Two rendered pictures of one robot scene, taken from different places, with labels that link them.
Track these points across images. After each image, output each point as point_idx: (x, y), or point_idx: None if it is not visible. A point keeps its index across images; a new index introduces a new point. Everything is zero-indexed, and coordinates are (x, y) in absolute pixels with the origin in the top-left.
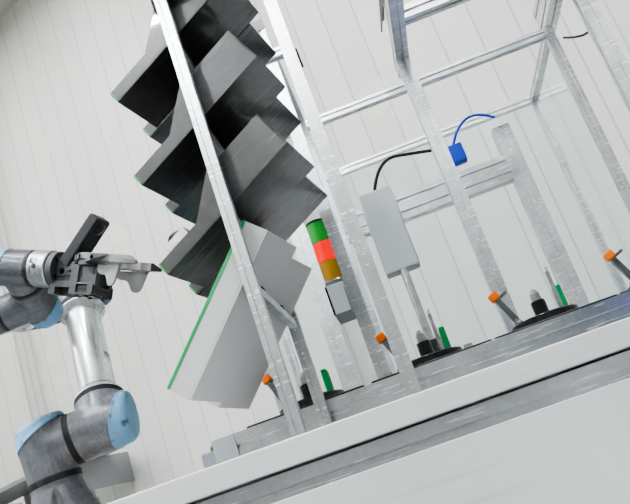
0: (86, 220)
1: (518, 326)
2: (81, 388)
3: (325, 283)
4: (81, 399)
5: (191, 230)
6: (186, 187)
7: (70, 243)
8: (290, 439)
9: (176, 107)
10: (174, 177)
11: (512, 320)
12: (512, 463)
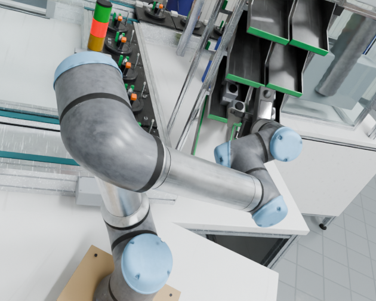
0: (273, 95)
1: (131, 79)
2: (139, 205)
3: (102, 53)
4: (149, 212)
5: (280, 113)
6: (271, 80)
7: (271, 113)
8: (280, 174)
9: (306, 59)
10: (284, 83)
11: (125, 74)
12: None
